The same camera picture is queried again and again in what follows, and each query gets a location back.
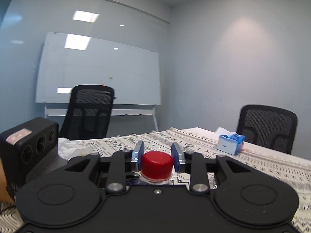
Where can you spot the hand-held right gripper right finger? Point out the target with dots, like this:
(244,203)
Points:
(176,159)

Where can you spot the white whiteboard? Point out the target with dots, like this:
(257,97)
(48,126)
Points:
(102,72)

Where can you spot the clear plastic bottle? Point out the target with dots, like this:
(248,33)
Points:
(155,181)

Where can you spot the crumpled white cloth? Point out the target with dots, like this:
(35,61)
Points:
(66,148)

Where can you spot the black mesh office chair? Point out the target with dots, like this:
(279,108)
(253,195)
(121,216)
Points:
(267,126)
(90,111)

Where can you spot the person's left forearm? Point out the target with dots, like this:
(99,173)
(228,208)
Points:
(3,184)

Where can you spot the blue tissue pack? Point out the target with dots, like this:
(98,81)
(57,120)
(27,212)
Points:
(230,144)

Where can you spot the red bottle cap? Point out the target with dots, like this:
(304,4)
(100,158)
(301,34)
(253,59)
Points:
(157,163)

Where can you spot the patterned white tablecloth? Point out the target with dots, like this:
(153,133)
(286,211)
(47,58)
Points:
(257,161)

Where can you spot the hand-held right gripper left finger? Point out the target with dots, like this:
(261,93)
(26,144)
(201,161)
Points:
(139,155)

